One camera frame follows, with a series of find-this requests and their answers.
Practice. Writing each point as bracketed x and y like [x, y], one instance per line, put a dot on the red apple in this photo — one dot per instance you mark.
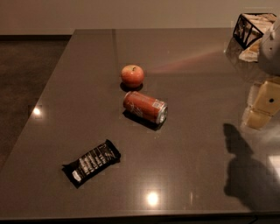
[132, 76]

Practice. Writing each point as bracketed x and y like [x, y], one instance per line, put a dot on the red coke can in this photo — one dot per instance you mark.
[146, 107]

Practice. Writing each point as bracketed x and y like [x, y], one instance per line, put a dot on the black snack bar wrapper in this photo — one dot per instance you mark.
[91, 163]

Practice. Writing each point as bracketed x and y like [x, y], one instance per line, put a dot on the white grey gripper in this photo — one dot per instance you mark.
[270, 53]

